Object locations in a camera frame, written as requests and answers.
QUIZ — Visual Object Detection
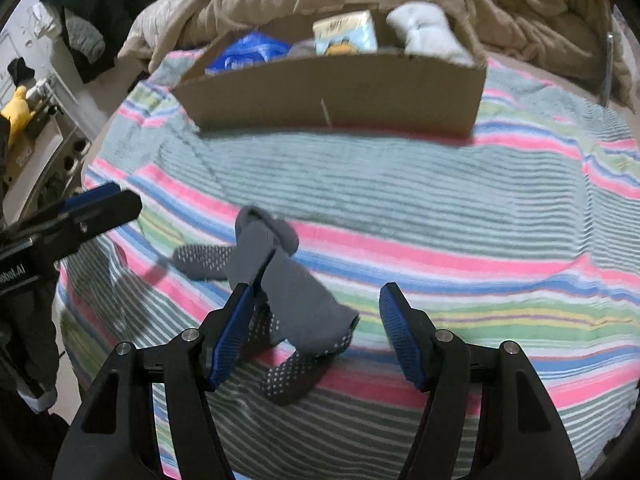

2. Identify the striped cloth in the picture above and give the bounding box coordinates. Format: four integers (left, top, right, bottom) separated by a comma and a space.
52, 50, 640, 480

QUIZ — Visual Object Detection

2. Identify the grey padded garment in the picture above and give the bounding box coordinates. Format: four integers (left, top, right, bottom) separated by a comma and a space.
62, 15, 107, 64

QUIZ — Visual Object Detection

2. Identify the grey dotted non-slip sock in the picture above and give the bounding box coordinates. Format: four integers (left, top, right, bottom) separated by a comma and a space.
172, 205, 301, 283
225, 250, 361, 406

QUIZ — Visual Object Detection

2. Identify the small black hanging garment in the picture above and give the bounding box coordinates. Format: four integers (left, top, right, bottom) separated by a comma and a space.
9, 57, 37, 86

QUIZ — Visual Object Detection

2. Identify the dark grey cloth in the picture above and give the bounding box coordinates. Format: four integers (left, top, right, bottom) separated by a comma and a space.
0, 275, 62, 414

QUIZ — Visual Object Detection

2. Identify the white quilt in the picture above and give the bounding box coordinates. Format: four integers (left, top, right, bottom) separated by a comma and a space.
118, 0, 198, 68

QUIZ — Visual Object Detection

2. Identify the clear upright stand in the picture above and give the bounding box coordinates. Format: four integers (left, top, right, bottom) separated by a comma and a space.
602, 30, 617, 109

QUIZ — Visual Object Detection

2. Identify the beige fleece blanket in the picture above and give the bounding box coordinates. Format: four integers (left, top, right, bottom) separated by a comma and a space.
117, 0, 632, 107

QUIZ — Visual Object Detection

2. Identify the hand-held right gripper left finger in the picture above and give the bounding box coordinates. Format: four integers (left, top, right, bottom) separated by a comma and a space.
52, 282, 258, 480

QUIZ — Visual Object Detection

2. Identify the small cartoon printed box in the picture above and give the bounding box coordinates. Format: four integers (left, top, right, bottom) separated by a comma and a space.
312, 10, 379, 57

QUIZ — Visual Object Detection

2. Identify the yellow plush toy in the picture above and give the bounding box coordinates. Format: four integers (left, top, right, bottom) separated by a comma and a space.
0, 85, 40, 137

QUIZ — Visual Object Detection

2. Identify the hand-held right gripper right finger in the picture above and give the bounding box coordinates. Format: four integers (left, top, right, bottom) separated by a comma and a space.
379, 282, 583, 480

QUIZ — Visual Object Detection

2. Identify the metal storage rack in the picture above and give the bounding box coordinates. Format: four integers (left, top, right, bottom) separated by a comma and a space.
0, 72, 94, 222

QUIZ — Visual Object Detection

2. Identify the blue tissue pack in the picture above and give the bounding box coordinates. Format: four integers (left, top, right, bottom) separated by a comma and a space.
205, 31, 292, 74

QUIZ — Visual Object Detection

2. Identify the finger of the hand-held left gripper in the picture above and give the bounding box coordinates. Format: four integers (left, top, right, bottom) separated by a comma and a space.
50, 191, 143, 261
57, 182, 121, 213

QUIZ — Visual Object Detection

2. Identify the bed with taupe sheet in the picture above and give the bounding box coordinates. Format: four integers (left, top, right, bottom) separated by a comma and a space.
60, 45, 640, 321

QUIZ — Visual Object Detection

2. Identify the brown cardboard box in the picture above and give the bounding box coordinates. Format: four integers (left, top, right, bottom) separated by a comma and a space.
172, 7, 488, 138

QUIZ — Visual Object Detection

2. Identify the white socks bundle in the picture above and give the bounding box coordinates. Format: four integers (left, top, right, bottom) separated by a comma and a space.
386, 2, 476, 67

